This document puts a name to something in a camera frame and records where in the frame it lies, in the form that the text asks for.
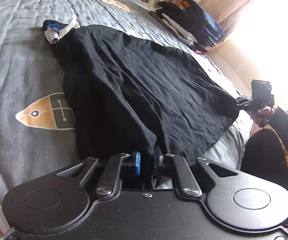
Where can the person's right hand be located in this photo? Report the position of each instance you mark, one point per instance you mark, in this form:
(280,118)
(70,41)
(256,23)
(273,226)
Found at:
(261,117)

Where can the beige curtain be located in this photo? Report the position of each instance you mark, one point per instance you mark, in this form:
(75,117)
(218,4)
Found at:
(234,0)

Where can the bed with grey-blue quilt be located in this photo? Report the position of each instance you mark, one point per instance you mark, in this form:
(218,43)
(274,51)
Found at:
(21,67)

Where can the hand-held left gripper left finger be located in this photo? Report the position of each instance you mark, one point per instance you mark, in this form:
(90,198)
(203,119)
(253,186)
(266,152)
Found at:
(137,163)

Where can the stack of folded dark clothes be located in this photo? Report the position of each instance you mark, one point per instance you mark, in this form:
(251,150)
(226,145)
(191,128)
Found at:
(196,25)

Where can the black t-shirt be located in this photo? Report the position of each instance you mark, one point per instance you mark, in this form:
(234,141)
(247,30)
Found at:
(134,92)

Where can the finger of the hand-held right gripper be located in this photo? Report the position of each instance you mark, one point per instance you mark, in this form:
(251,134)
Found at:
(244,102)

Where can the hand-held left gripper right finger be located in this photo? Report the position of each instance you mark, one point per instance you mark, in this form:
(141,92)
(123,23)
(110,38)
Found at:
(156,160)

